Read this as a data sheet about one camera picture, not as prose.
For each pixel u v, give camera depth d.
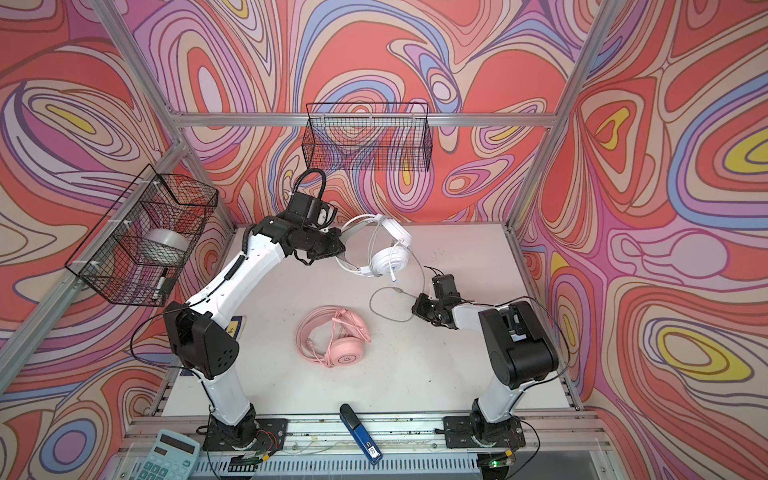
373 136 0.96
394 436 0.75
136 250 0.74
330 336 0.92
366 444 0.69
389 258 0.69
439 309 0.76
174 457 0.69
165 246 0.70
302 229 0.62
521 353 0.47
